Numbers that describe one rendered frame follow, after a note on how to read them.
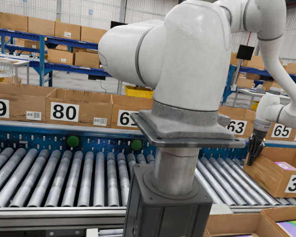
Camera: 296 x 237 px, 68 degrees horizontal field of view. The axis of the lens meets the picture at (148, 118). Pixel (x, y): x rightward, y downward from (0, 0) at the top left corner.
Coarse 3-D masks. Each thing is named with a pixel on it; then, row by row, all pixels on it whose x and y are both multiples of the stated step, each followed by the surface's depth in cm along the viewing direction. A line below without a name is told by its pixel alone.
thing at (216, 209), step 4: (212, 204) 104; (216, 204) 104; (220, 204) 105; (224, 204) 105; (212, 208) 101; (216, 208) 101; (220, 208) 102; (224, 208) 102; (228, 208) 103; (212, 212) 98; (216, 212) 99; (220, 212) 99; (224, 212) 100; (228, 212) 100; (232, 212) 100
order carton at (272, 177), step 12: (264, 156) 127; (276, 156) 147; (288, 156) 149; (252, 168) 136; (264, 168) 126; (276, 168) 118; (264, 180) 126; (276, 180) 117; (288, 180) 116; (276, 192) 117
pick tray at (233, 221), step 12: (216, 216) 83; (228, 216) 84; (240, 216) 85; (252, 216) 87; (264, 216) 86; (216, 228) 85; (228, 228) 86; (240, 228) 87; (252, 228) 89; (264, 228) 85
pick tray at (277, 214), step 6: (264, 210) 90; (270, 210) 91; (276, 210) 93; (282, 210) 94; (288, 210) 95; (294, 210) 96; (270, 216) 93; (276, 216) 94; (282, 216) 95; (288, 216) 96; (294, 216) 98; (276, 228) 82; (282, 234) 80
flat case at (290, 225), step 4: (288, 220) 94; (292, 220) 94; (280, 224) 91; (284, 224) 91; (288, 224) 91; (292, 224) 92; (284, 228) 89; (288, 228) 89; (292, 228) 89; (288, 232) 87; (292, 232) 87; (292, 236) 85
